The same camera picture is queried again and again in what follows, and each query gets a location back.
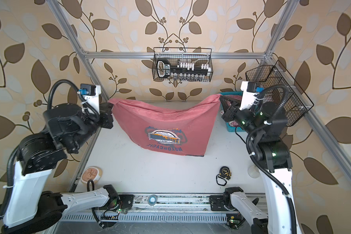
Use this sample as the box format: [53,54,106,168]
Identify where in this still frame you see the red tank top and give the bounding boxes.
[109,94,221,157]

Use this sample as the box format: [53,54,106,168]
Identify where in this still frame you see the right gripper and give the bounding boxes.
[221,94,262,138]

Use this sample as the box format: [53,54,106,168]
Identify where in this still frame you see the back wire basket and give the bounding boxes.
[152,46,214,82]

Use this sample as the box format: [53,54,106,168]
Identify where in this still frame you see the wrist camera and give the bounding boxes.
[79,83,101,114]
[240,81,264,111]

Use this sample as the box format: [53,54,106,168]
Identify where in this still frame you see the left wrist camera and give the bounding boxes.
[79,83,101,114]

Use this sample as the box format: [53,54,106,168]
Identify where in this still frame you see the black tape measure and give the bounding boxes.
[215,166,232,186]

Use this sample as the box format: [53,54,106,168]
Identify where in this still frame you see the white plastic bottle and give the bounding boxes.
[248,165,260,178]

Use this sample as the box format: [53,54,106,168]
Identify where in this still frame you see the wire basket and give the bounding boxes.
[152,46,214,82]
[245,60,314,127]

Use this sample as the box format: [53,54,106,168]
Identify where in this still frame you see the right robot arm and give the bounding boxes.
[209,84,302,234]

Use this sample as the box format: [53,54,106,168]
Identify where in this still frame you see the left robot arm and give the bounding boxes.
[0,80,119,234]

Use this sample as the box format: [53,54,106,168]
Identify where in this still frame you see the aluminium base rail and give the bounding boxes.
[58,192,270,215]

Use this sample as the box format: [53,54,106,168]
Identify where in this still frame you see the black socket set tool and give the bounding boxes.
[154,58,213,80]

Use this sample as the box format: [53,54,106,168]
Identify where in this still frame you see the round tan pad dish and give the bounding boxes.
[81,166,103,184]

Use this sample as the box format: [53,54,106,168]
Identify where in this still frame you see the teal plastic basket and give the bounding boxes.
[220,91,244,132]

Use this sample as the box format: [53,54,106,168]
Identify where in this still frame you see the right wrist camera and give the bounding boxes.
[240,81,264,111]

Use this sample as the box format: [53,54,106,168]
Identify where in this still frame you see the right wire basket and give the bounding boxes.
[245,60,314,127]

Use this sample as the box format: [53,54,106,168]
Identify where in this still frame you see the round blue button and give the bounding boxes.
[148,195,158,206]

